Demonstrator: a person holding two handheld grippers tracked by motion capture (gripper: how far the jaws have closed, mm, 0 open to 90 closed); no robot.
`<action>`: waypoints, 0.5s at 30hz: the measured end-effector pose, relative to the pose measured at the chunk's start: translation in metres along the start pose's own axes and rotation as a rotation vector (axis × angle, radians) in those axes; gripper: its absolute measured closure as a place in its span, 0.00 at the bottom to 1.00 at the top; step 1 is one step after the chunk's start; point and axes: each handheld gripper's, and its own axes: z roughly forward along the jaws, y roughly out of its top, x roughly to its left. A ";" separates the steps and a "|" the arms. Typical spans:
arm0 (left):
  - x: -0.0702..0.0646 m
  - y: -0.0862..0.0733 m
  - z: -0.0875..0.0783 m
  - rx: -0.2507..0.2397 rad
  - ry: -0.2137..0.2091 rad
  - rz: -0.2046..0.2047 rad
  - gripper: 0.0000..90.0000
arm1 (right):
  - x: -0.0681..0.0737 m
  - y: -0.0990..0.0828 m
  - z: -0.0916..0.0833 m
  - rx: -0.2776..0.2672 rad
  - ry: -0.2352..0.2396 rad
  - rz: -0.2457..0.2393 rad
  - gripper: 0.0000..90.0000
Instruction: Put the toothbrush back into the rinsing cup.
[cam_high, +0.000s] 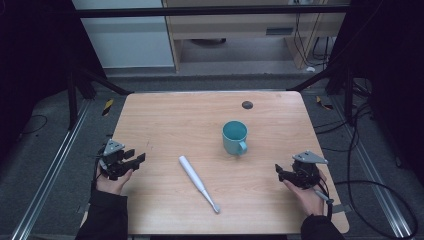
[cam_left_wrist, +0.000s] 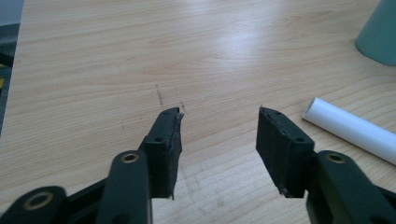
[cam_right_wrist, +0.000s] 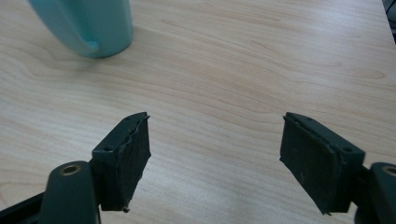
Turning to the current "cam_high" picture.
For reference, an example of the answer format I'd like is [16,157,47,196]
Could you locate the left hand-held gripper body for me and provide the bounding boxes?
[98,139,135,181]

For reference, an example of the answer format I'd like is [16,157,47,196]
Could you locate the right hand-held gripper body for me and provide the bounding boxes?
[282,150,330,190]

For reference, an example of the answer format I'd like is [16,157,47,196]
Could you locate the person's left hand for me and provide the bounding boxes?
[95,165,134,196]

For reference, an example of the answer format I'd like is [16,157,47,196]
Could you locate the person's right hand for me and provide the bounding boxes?
[283,169,330,217]

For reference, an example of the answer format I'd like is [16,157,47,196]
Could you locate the grey tape strip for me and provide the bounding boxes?
[331,203,353,215]

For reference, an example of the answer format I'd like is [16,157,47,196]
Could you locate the black yellow floor tape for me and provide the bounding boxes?
[101,98,115,117]
[315,95,334,111]

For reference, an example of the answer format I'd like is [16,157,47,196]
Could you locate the white electric toothbrush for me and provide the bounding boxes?
[177,155,222,215]

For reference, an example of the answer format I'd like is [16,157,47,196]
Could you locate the black metal stand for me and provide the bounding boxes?
[65,64,135,132]
[286,62,356,126]

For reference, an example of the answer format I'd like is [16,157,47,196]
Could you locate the white cabinet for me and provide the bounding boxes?
[71,0,176,70]

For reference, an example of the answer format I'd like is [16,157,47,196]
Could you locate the dark curtain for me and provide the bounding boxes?
[0,0,108,164]
[327,0,424,188]

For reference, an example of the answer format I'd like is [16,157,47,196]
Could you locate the light wooden desk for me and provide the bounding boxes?
[162,0,348,73]

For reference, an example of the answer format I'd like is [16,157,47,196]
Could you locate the right hand-held gripper cable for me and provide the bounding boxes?
[311,178,335,222]

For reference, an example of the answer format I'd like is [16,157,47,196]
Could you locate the long black floor cable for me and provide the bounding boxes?
[313,101,420,240]

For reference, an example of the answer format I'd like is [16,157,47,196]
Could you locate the teal cup with handle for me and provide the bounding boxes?
[221,120,250,157]

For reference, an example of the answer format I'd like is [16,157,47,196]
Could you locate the aluminium floor rail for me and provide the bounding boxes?
[9,99,92,240]
[331,95,415,240]

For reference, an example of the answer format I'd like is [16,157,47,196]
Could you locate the thin black floor cable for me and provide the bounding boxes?
[20,114,49,136]

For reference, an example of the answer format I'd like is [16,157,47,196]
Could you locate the black cables under desk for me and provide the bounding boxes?
[292,12,332,68]

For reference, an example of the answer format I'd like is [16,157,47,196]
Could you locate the black horizontal frame bar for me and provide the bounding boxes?
[74,4,352,19]

